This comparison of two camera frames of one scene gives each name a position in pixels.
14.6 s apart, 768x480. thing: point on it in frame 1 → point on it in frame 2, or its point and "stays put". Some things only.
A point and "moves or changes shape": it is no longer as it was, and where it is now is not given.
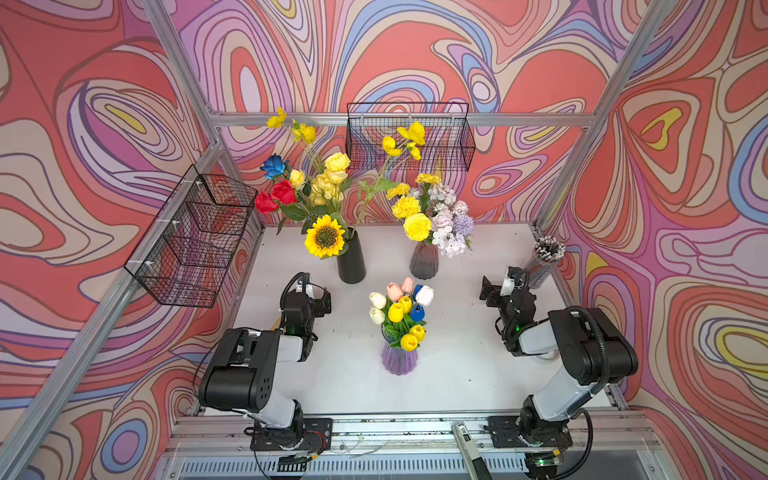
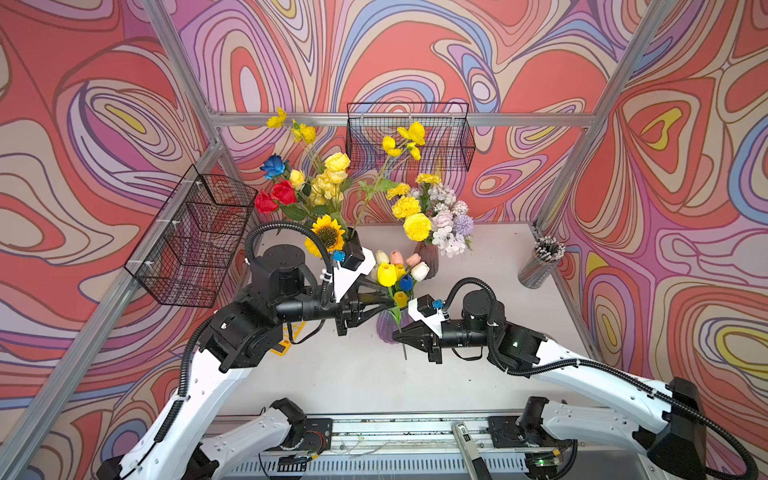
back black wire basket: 448,146 stays put
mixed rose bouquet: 312,190 stays put
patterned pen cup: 546,253 stays put
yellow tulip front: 408,342 moves or changes shape
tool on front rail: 475,465 stays put
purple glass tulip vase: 396,359 → 389,322
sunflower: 325,238 stays put
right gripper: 493,291 → 429,342
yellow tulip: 396,312 → 387,274
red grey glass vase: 424,260 stays put
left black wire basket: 184,255 stays put
